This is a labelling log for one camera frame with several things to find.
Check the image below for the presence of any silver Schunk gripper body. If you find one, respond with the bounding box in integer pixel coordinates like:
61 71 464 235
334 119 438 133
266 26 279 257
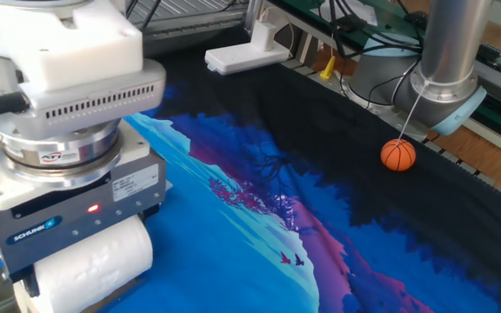
0 119 168 283

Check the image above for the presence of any small orange basketball toy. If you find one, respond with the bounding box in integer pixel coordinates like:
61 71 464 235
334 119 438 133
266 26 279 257
379 138 418 173

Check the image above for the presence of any white power strip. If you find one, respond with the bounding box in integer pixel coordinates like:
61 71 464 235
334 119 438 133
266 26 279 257
204 19 293 76

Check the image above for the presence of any white toilet paper roll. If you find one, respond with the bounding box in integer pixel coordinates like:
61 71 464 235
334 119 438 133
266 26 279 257
13 213 155 313

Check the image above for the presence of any yellow object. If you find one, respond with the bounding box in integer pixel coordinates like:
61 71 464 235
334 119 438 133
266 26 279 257
319 54 337 82

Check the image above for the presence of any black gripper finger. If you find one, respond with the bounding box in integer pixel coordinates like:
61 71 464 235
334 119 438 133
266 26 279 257
19 271 41 299
139 203 161 223

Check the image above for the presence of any small black device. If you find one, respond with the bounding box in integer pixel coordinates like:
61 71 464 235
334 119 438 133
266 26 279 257
335 15 367 32

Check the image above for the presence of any thick black plug cable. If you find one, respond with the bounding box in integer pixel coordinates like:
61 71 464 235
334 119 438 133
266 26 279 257
0 90 30 119

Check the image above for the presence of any blue mountain print cloth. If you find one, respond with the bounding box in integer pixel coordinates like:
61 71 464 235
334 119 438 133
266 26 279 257
0 23 501 313

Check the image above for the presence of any long black device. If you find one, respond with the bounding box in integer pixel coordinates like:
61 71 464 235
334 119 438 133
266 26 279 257
404 10 501 62

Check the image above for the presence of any white plug adapter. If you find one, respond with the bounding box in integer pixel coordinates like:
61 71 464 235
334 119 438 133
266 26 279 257
250 19 277 53

